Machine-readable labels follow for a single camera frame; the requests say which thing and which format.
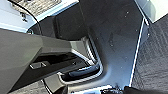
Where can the white robot box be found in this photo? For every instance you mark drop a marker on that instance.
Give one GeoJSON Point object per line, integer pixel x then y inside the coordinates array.
{"type": "Point", "coordinates": [50, 8]}

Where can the white wardrobe carcass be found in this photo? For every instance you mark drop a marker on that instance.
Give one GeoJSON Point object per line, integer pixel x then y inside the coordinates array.
{"type": "Point", "coordinates": [156, 10]}

